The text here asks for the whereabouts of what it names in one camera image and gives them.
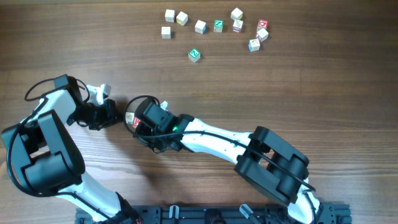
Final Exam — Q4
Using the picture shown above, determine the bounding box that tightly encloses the red M wooden block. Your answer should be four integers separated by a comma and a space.
132, 117, 141, 128

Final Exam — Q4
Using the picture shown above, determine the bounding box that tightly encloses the teal picture wooden block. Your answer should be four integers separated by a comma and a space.
125, 112, 134, 124

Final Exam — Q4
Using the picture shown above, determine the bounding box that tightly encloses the green Z wooden block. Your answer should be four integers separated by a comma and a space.
188, 48, 201, 63

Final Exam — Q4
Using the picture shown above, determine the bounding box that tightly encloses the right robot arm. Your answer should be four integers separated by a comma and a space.
134, 97, 320, 223

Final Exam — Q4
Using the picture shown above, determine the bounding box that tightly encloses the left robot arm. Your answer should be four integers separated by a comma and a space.
1, 75, 142, 223

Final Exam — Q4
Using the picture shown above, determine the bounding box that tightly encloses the wooden block left lower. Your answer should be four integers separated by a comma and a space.
161, 27, 172, 39

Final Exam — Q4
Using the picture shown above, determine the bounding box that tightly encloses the blue edged wooden block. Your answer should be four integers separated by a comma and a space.
195, 20, 207, 34

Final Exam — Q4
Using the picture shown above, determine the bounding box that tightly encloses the yellow edged wooden block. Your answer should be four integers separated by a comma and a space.
176, 11, 188, 26

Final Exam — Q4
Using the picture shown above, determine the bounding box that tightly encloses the plain wooden block far left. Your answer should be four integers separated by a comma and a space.
165, 9, 175, 22

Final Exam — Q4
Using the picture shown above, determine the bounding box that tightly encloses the plain wooden block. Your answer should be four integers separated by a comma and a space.
165, 9, 175, 22
231, 7, 243, 21

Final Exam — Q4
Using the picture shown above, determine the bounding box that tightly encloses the green N wooden block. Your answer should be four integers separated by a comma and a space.
213, 20, 223, 33

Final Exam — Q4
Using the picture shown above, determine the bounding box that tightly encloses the blue sided wooden block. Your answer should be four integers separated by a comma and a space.
248, 39, 261, 52

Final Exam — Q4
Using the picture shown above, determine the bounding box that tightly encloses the red edged picture block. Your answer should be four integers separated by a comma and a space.
233, 19, 243, 33

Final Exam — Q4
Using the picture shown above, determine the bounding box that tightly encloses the plain wooden block top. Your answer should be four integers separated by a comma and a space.
231, 7, 243, 21

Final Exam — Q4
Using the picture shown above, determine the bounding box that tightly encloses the red sided wooden block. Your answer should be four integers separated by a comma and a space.
256, 29, 269, 42

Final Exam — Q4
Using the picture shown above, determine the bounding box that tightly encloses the red O wooden block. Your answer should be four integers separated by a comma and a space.
257, 20, 269, 31

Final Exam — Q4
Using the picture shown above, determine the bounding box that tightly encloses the black right camera cable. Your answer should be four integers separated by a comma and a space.
123, 95, 318, 224

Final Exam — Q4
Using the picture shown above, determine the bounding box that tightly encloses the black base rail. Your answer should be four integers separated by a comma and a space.
74, 202, 353, 224

